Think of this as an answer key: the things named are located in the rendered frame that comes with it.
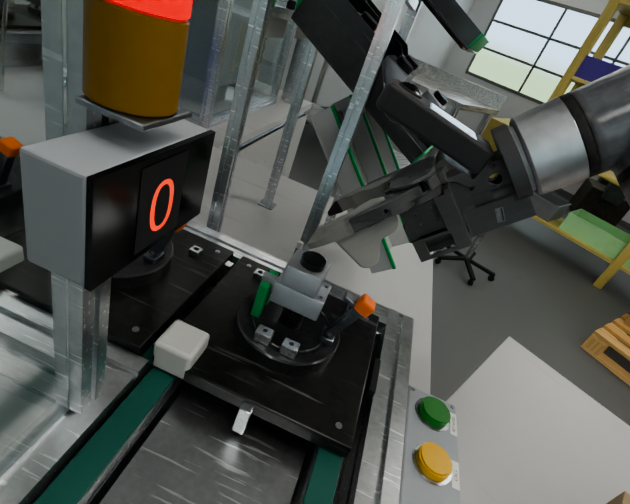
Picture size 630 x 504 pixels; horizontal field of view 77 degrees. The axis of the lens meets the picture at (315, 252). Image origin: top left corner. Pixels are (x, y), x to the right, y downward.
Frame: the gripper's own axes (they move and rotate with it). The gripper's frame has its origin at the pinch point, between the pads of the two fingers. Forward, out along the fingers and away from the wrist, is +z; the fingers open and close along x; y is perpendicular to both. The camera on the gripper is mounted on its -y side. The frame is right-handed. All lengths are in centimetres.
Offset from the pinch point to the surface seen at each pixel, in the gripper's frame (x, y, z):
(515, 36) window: 764, 43, -129
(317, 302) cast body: -2.4, 8.3, 4.8
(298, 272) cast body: -2.4, 3.9, 4.9
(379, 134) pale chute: 49.4, 0.3, -0.1
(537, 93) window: 724, 137, -127
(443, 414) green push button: -2.1, 28.8, -2.4
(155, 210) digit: -19.8, -10.1, 1.3
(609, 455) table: 17, 64, -19
